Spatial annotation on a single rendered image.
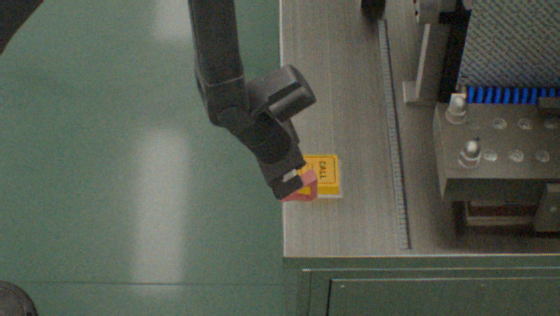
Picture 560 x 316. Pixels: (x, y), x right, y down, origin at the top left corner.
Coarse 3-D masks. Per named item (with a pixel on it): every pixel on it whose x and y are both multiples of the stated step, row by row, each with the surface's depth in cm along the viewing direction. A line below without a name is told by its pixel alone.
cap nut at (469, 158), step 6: (468, 144) 168; (474, 144) 168; (462, 150) 170; (468, 150) 168; (474, 150) 168; (462, 156) 170; (468, 156) 169; (474, 156) 169; (462, 162) 171; (468, 162) 169; (474, 162) 169; (468, 168) 170; (474, 168) 170
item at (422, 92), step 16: (416, 0) 181; (432, 0) 179; (448, 0) 176; (416, 16) 181; (432, 16) 179; (448, 16) 179; (432, 32) 183; (448, 32) 183; (432, 48) 186; (432, 64) 189; (416, 80) 197; (432, 80) 192; (416, 96) 196; (432, 96) 196
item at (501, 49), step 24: (480, 24) 170; (504, 24) 170; (528, 24) 170; (552, 24) 170; (480, 48) 175; (504, 48) 175; (528, 48) 175; (552, 48) 175; (480, 72) 179; (504, 72) 179; (528, 72) 179; (552, 72) 179
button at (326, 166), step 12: (312, 156) 185; (324, 156) 185; (336, 156) 185; (324, 168) 184; (336, 168) 184; (324, 180) 182; (336, 180) 182; (300, 192) 182; (324, 192) 182; (336, 192) 182
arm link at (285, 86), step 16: (288, 64) 150; (256, 80) 151; (272, 80) 149; (288, 80) 148; (304, 80) 153; (256, 96) 149; (272, 96) 149; (288, 96) 150; (304, 96) 150; (224, 112) 145; (240, 112) 146; (272, 112) 150; (288, 112) 151; (240, 128) 148
